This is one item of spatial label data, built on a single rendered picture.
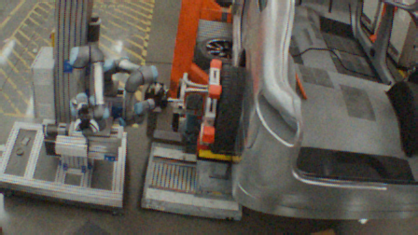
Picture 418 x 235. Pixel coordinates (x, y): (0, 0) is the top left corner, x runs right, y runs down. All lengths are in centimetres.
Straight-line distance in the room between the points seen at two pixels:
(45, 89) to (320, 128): 207
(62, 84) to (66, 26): 48
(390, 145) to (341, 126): 53
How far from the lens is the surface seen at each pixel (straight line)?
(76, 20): 285
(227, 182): 363
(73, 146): 306
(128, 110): 318
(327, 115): 331
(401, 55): 747
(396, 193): 266
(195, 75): 374
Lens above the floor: 273
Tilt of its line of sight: 36 degrees down
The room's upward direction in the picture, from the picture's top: 10 degrees clockwise
